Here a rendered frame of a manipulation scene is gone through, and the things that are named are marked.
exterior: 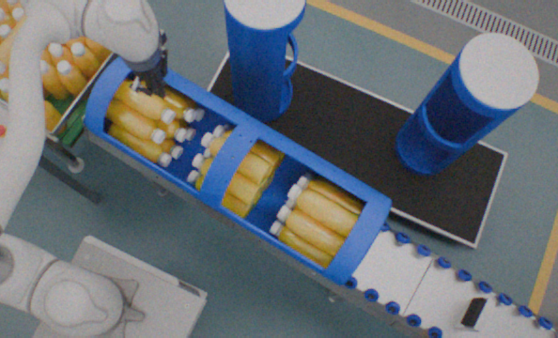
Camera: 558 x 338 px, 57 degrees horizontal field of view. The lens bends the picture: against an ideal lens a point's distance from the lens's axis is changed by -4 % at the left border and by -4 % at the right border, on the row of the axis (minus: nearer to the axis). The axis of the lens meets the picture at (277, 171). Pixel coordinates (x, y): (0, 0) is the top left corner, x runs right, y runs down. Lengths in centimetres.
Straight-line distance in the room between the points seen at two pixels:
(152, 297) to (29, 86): 77
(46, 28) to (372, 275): 116
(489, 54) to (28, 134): 147
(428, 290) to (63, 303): 107
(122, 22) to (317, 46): 203
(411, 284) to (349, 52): 158
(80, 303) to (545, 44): 284
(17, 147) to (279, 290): 187
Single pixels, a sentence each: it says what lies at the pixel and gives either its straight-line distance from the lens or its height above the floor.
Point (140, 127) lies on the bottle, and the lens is 156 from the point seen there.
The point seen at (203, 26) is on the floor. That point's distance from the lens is 300.
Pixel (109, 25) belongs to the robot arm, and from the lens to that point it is 103.
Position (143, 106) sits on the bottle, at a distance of 154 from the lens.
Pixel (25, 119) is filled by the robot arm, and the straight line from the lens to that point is 93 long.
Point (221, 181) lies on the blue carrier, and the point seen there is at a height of 121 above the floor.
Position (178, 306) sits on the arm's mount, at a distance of 152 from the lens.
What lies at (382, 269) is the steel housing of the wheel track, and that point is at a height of 93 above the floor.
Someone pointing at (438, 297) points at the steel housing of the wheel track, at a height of 93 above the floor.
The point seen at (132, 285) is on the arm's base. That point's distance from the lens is 153.
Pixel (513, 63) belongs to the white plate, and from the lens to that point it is 193.
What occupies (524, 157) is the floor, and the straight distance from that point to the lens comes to 304.
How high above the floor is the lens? 258
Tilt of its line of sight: 75 degrees down
